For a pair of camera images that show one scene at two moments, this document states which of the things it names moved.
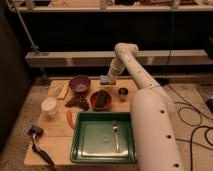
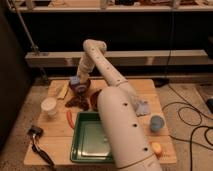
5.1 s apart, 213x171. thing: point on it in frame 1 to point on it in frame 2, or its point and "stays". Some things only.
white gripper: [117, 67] to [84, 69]
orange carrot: [70, 119] stays
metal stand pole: [30, 38] stays
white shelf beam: [105, 58] stays
